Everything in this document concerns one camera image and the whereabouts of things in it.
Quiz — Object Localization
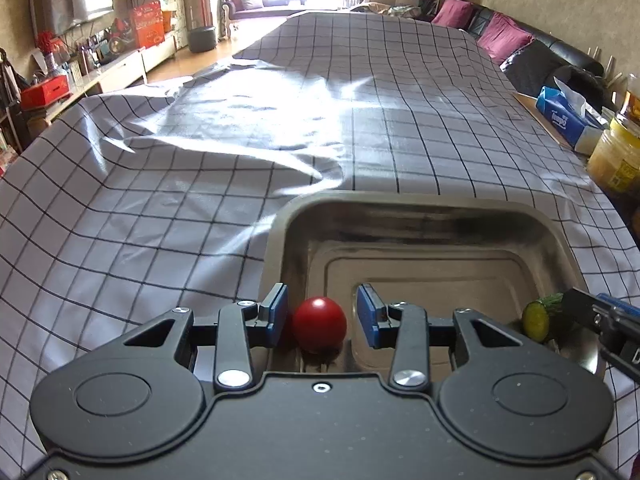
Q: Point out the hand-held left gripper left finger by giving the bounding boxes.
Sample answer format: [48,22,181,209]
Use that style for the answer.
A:
[120,283,289,394]

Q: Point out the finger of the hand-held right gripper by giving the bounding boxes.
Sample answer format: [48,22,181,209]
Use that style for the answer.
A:
[595,293,640,322]
[560,287,640,382]

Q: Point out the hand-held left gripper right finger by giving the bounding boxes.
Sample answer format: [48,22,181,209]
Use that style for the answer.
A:
[357,284,531,392]

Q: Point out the red tomato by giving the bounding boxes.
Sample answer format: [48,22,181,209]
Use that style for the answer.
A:
[292,297,348,353]

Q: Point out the cucumber piece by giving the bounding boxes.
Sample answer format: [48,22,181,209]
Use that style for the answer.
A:
[521,293,568,345]

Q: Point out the metal tray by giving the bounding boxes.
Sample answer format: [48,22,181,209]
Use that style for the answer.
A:
[258,191,608,386]

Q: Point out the grey checkered tablecloth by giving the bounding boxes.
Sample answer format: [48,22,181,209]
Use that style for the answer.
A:
[0,10,640,480]

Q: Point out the yellow lidded jar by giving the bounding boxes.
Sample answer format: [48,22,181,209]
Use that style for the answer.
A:
[586,127,640,196]

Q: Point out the blue tissue pack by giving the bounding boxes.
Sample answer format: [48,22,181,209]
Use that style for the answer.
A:
[535,77,608,155]

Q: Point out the wooden tray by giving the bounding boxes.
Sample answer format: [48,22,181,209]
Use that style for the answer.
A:
[515,91,591,161]

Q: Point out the yellow oil bottle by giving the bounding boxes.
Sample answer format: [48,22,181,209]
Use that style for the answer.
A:
[617,74,640,133]

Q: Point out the dark grey pillow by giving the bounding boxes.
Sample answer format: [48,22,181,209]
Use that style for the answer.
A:
[500,40,571,97]

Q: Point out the black leather sofa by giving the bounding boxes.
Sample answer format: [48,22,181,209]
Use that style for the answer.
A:
[350,0,607,106]

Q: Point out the grey round stool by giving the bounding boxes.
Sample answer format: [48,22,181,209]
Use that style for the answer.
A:
[188,26,217,54]

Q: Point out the large purple pillow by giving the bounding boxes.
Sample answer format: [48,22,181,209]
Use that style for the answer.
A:
[477,11,533,63]

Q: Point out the white low television cabinet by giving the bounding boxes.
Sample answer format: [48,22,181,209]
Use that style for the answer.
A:
[20,35,178,126]

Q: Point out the purple chaise lounge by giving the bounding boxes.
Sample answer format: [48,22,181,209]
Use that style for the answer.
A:
[221,0,308,38]

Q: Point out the red gift bag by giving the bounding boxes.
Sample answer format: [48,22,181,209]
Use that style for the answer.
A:
[131,1,166,50]

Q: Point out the small purple pillow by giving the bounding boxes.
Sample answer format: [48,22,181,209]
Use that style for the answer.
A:
[431,0,473,28]

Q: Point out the red box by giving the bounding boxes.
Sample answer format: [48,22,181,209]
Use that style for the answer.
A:
[20,76,71,110]

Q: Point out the red flowers in vase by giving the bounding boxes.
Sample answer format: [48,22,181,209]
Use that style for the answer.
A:
[35,30,63,77]

